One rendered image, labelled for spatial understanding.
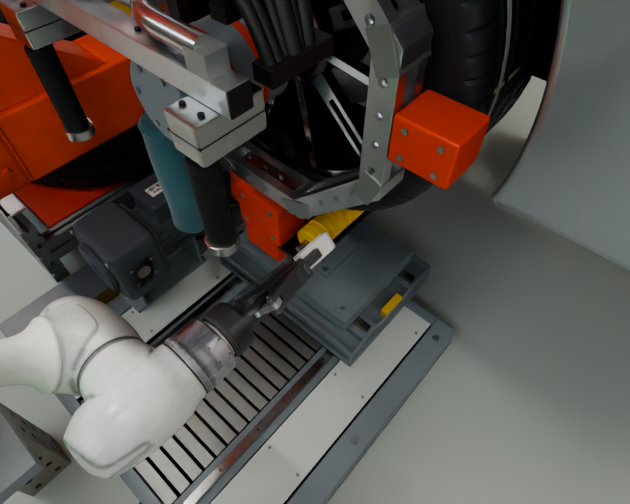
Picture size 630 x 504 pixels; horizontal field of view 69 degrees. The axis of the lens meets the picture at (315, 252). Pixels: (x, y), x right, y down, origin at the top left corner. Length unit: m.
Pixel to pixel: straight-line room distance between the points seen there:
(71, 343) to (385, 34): 0.53
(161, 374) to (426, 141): 0.42
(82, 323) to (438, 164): 0.50
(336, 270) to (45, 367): 0.75
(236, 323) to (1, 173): 0.66
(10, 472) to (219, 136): 0.64
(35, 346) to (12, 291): 1.05
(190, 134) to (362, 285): 0.81
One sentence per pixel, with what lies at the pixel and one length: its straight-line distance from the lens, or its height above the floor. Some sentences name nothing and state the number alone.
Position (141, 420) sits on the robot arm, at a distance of 0.59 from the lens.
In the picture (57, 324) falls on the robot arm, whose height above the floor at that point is 0.68.
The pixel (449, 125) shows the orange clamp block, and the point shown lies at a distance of 0.57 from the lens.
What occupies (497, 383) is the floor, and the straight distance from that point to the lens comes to 1.40.
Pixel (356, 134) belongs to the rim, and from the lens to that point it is 0.79.
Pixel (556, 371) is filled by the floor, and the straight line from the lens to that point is 1.48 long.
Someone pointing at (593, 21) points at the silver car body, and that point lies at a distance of 0.55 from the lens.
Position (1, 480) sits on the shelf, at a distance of 0.91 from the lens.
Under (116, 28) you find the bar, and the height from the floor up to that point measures 0.98.
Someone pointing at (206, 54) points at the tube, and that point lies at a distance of 0.44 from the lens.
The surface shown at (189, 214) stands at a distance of 0.94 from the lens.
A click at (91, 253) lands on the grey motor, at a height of 0.39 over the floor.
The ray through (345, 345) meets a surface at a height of 0.15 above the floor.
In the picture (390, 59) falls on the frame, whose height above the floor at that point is 0.95.
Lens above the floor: 1.21
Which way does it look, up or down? 52 degrees down
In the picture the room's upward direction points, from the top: straight up
